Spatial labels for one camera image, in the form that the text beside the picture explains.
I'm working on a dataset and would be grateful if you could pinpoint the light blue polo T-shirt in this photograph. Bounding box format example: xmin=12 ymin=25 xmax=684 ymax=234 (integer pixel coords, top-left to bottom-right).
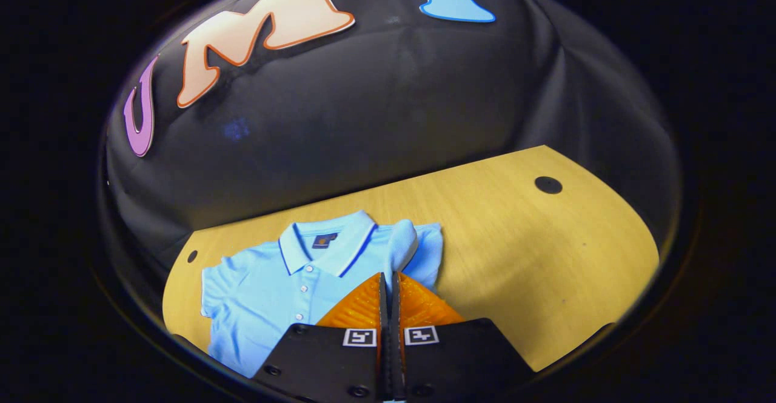
xmin=200 ymin=210 xmax=444 ymax=379

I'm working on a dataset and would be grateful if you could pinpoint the black backdrop cloth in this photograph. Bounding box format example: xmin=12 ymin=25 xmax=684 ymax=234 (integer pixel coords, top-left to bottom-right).
xmin=100 ymin=0 xmax=683 ymax=331

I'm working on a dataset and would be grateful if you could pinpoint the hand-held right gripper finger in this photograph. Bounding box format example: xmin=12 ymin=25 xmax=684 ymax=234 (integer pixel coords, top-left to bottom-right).
xmin=388 ymin=271 xmax=537 ymax=403
xmin=252 ymin=271 xmax=389 ymax=403

